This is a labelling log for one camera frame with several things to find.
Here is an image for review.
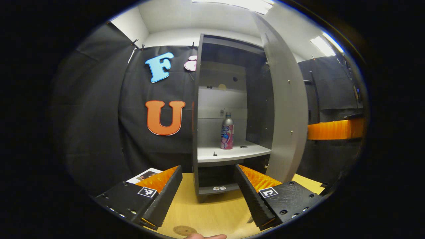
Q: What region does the light grey cabinet door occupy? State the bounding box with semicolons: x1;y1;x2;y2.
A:
251;11;309;184

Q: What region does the white book with dark picture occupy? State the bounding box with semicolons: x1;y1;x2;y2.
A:
126;168;163;185

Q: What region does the dark grey cabinet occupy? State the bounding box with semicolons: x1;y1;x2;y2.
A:
192;33;276;203

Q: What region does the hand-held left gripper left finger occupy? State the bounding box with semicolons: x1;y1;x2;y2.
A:
94;165;183;230

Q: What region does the round brown coaster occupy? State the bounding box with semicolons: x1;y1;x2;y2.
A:
173;225;199;237

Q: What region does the ceiling light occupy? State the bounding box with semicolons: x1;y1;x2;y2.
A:
310;32;345;57

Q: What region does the silver bottle with red label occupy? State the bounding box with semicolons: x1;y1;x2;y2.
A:
220;112;234;150

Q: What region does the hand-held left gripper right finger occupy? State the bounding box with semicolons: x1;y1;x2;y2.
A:
234;164;325;231

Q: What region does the black backdrop cloth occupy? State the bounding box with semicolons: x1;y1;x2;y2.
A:
50;23;366;196

